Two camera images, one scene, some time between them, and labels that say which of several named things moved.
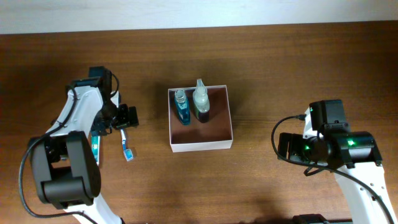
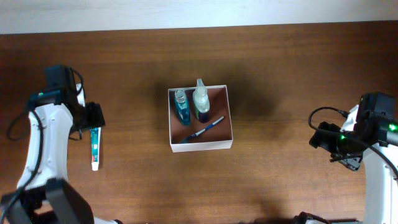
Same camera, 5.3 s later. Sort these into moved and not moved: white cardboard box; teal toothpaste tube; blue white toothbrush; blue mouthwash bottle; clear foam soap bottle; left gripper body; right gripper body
Moved: left gripper body; right gripper body; blue white toothbrush
Not moved: white cardboard box; clear foam soap bottle; teal toothpaste tube; blue mouthwash bottle
